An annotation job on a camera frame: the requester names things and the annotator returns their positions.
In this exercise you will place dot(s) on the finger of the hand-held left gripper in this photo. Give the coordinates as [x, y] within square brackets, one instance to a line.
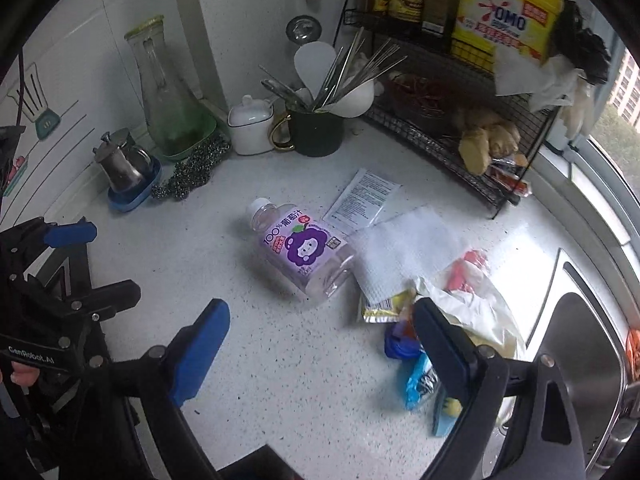
[110, 297]
[70, 234]

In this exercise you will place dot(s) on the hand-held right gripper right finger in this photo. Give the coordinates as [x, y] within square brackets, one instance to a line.
[440, 350]

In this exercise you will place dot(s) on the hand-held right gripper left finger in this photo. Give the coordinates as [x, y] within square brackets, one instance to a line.
[200, 350]

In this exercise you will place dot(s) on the blue snack wrapper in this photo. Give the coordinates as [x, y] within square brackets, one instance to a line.
[417, 382]

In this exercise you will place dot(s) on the blue plastic cap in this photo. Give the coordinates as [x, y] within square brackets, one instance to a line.
[397, 347]

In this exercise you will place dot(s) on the white plastic bag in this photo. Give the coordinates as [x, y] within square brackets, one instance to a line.
[475, 310]

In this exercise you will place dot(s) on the yellow foil packet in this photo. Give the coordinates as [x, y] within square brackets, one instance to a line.
[382, 310]

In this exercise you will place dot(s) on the pink plastic wrapper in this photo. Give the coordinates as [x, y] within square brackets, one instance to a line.
[462, 272]

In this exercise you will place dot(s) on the white paper towel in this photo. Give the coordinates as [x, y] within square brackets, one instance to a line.
[405, 255]

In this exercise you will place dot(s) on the clear juice bottle purple label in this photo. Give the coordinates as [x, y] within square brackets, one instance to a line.
[300, 250]

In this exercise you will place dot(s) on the white printed sachet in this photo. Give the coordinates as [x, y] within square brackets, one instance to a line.
[362, 195]

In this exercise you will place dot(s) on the person's left hand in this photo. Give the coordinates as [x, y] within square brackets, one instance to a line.
[22, 374]

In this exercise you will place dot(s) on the blue plastic dish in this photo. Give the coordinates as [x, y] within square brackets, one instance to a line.
[132, 200]

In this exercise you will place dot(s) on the small steel pot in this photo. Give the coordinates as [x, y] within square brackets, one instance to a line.
[120, 165]

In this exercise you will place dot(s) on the stainless steel sink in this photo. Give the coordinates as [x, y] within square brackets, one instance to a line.
[575, 350]

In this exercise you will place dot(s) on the steel wool scrubber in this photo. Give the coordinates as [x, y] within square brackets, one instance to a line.
[195, 167]

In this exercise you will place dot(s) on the glass carafe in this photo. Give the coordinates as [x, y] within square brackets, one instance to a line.
[160, 100]

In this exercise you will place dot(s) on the green plastic basin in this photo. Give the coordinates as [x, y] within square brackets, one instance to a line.
[200, 135]

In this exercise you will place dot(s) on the red snack packets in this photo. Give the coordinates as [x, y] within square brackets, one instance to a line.
[507, 175]

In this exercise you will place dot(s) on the orange cloth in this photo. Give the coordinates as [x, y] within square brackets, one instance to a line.
[634, 352]

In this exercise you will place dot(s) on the ginger root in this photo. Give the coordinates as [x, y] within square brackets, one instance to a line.
[482, 145]

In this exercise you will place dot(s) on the white ceramic jar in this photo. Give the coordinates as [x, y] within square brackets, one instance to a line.
[250, 125]

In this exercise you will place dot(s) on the dark green mug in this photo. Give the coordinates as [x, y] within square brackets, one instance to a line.
[315, 132]

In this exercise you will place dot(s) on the bag of red chilies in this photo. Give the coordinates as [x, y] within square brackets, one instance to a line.
[425, 97]

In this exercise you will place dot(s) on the white plastic spatula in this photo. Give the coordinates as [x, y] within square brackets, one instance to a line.
[357, 97]

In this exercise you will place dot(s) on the white rubber gloves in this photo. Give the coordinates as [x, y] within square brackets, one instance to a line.
[580, 105]

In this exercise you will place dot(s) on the white rag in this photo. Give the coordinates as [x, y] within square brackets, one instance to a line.
[520, 70]

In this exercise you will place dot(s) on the large white rice paddle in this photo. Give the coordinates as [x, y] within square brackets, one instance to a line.
[312, 67]

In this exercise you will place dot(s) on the bundle of metal chopsticks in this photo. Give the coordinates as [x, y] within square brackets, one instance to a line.
[350, 67]

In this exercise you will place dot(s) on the black cloth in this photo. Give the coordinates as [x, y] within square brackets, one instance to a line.
[580, 40]

